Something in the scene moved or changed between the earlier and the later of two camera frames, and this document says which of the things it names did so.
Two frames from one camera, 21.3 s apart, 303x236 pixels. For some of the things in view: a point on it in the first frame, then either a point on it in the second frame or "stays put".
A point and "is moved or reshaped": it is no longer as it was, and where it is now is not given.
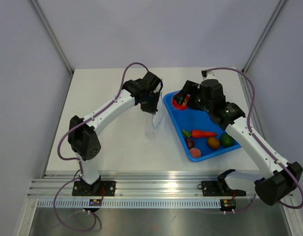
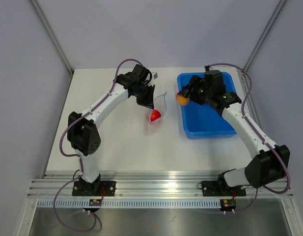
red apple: (181, 107) → (155, 114)
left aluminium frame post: (45, 21) stays put
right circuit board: (228, 204) stays put
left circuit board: (95, 202) stays put
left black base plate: (98, 188) stays put
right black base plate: (219, 188) stays put
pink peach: (195, 153) is moved or reshaped
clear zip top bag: (153, 121) is moved or reshaped
